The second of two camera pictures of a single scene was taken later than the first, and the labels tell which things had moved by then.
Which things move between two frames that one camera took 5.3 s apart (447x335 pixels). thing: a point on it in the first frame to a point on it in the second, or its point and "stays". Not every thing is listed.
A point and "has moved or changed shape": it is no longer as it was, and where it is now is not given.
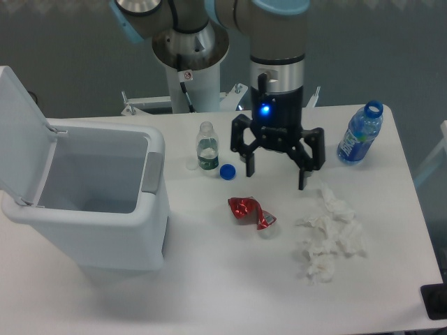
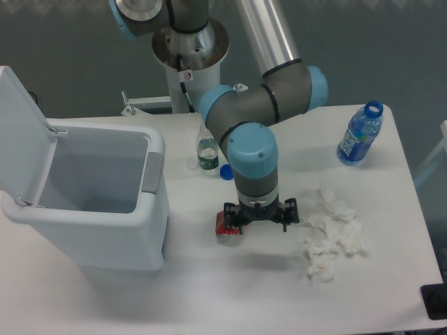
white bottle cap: (191, 165) stays
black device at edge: (434, 297) stays
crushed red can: (248, 210) has moved or changed shape
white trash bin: (103, 202) stays
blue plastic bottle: (360, 133) stays
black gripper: (278, 118) to (245, 214)
